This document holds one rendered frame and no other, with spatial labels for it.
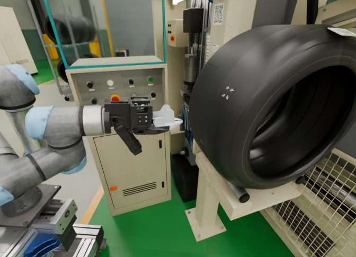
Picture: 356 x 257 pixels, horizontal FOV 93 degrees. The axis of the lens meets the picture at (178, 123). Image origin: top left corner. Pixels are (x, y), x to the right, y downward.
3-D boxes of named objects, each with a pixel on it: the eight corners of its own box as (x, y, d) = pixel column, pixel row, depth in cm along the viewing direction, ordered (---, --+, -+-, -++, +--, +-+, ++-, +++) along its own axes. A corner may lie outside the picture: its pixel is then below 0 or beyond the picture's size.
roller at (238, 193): (208, 142, 92) (207, 148, 94) (201, 142, 90) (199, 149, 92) (252, 194, 63) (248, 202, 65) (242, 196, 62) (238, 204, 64)
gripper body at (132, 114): (155, 106, 42) (102, 107, 38) (153, 136, 45) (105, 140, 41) (150, 96, 48) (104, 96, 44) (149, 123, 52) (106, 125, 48)
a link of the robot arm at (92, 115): (86, 142, 40) (90, 125, 47) (106, 140, 42) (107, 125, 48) (81, 113, 37) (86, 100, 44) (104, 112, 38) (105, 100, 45)
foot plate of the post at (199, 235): (184, 211, 154) (184, 210, 153) (211, 203, 162) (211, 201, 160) (196, 241, 132) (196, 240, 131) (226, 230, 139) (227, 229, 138)
